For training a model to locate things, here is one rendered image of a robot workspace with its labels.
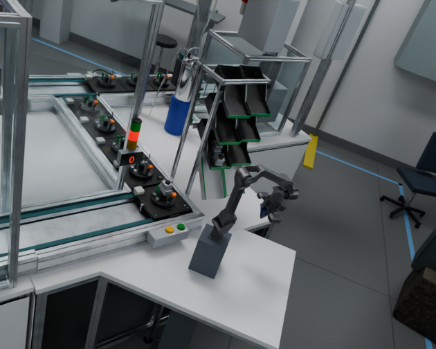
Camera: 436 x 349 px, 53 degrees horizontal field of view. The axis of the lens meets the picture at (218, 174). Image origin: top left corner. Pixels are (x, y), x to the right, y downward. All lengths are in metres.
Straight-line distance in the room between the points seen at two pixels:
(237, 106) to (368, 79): 3.81
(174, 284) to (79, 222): 0.55
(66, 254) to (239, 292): 0.83
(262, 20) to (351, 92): 2.95
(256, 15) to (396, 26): 2.81
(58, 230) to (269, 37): 1.92
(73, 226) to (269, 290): 1.02
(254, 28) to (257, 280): 1.80
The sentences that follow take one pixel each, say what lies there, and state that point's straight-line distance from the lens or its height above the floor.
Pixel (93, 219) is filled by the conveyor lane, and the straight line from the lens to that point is 2.30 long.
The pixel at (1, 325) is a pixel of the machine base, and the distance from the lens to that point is 2.20.
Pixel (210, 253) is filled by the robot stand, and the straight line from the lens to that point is 2.14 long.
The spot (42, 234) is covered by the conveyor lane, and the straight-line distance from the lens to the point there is 2.20.
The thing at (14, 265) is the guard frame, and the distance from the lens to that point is 1.97.
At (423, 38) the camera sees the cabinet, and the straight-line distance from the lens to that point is 5.57.
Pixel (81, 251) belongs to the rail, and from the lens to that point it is 2.12.
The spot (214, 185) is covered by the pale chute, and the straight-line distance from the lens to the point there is 2.52.
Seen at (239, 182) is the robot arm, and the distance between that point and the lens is 1.95.
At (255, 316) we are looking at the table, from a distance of 2.18.
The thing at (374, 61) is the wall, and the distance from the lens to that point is 5.90.
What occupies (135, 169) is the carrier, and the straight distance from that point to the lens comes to 2.57.
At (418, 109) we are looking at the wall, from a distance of 6.13.
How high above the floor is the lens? 2.45
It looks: 32 degrees down
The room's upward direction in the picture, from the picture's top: 20 degrees clockwise
